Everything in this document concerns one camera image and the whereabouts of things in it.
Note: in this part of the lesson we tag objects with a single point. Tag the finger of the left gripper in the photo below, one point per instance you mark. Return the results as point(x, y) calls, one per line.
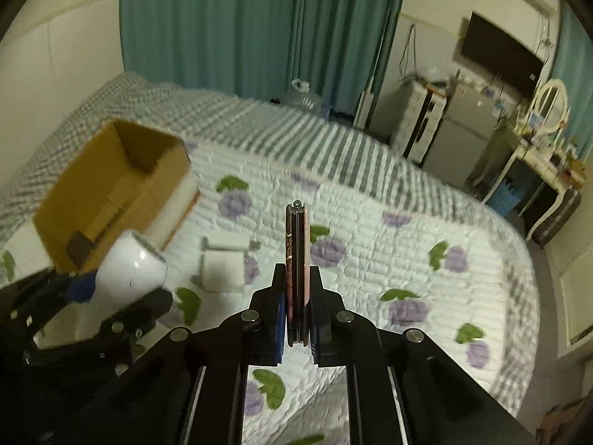
point(128, 325)
point(82, 287)

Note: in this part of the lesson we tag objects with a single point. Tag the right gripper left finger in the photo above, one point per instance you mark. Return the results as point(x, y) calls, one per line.
point(190, 388)

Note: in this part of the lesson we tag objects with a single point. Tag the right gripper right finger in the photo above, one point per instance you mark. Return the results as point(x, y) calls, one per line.
point(402, 387)

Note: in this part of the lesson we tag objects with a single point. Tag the white cylindrical electric device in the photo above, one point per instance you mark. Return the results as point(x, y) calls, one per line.
point(131, 269)

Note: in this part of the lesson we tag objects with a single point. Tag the white wall charger plug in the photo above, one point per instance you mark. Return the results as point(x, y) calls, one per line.
point(220, 240)

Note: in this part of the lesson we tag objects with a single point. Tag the pink folding pocket tool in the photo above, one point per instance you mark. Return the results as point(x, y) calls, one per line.
point(296, 273)

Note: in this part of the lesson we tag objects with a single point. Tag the open cardboard box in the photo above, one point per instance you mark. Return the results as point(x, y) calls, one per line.
point(121, 180)

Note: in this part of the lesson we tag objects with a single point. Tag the blue plastic basket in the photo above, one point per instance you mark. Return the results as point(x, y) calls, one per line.
point(507, 197)

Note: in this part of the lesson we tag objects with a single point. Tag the white dressing table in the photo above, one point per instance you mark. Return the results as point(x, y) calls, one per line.
point(550, 175)

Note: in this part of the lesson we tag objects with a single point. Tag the white suitcase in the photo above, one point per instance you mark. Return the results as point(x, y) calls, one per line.
point(408, 119)

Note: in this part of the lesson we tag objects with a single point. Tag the grey mini fridge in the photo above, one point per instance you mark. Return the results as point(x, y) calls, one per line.
point(461, 137)

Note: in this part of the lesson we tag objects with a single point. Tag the teal curtain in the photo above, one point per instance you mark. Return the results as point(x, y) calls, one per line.
point(573, 65)
point(257, 48)

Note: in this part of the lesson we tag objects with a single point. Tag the white oval vanity mirror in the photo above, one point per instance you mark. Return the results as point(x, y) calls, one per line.
point(548, 112)

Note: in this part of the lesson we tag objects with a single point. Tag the black wall television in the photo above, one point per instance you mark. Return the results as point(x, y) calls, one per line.
point(504, 57)

